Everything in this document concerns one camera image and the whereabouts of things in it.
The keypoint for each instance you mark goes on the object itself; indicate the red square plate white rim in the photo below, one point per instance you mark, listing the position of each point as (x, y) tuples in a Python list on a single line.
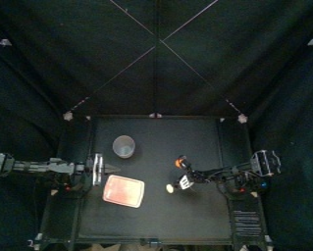
[(123, 191)]

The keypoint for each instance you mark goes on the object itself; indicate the black vertical frame pole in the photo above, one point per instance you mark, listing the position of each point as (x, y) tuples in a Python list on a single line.
[(155, 81)]

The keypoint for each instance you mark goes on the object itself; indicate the small orange toy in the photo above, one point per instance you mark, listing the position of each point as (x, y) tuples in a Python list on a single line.
[(178, 163)]

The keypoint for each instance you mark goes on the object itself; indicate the white printed label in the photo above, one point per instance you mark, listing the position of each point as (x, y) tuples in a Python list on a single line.
[(246, 223)]

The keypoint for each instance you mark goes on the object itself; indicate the grey round bowl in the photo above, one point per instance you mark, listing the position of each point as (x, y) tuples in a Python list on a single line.
[(123, 146)]

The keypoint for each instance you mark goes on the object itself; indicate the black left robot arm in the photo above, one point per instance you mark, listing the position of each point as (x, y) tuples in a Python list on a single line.
[(36, 167)]

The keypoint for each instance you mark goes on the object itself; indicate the pale yellow round chip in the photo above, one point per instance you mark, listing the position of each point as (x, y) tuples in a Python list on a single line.
[(168, 188)]

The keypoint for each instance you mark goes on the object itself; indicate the black hanging cloth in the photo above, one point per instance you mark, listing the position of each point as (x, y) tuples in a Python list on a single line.
[(53, 72)]

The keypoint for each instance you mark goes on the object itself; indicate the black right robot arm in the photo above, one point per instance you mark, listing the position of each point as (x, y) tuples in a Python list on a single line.
[(226, 171)]

